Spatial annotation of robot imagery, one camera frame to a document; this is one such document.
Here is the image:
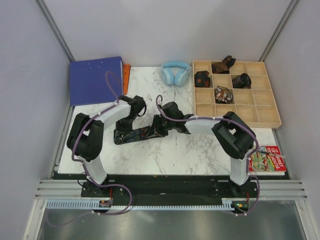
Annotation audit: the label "red white patterned rolled tie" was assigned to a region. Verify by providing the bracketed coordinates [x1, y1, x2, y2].
[214, 86, 234, 104]

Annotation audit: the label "light blue headphones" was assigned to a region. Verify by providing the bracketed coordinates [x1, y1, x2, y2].
[160, 60, 191, 87]

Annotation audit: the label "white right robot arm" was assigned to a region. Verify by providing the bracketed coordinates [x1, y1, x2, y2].
[156, 101, 259, 197]

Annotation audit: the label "white cable duct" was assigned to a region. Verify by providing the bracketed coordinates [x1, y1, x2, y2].
[45, 198, 235, 211]

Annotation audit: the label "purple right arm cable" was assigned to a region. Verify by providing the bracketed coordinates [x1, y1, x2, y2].
[156, 94, 261, 218]

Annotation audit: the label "navy floral necktie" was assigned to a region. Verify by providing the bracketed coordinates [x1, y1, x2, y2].
[113, 126, 169, 145]

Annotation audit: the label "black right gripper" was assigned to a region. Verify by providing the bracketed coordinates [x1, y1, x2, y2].
[146, 114, 175, 139]

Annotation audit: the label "wooden compartment tray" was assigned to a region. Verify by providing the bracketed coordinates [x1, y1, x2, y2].
[191, 60, 282, 129]

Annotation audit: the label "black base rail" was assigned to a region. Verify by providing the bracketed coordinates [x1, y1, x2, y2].
[81, 174, 258, 205]

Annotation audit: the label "black glossy rolled tie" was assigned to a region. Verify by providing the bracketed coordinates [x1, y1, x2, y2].
[232, 73, 252, 89]

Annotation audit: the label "dark orange-dotted rolled tie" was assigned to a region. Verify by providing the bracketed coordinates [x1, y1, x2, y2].
[194, 70, 211, 88]

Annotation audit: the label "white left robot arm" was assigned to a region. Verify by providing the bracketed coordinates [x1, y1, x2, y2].
[66, 95, 147, 197]

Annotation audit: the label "red children's book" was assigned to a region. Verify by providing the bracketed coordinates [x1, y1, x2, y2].
[248, 145, 287, 176]

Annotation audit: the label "orange perforated plastic piece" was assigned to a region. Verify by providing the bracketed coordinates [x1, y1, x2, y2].
[122, 64, 131, 95]

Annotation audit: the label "brown patterned rolled tie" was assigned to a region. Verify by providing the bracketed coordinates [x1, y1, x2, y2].
[211, 55, 236, 74]

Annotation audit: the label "blue ring binder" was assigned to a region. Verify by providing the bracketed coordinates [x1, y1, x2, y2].
[69, 56, 123, 106]

